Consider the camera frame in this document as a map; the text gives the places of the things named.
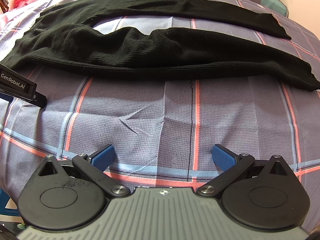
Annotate black knit pants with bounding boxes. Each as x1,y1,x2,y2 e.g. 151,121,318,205
2,0,319,91

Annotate plaid purple bed sheet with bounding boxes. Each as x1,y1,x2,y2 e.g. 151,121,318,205
0,0,320,233

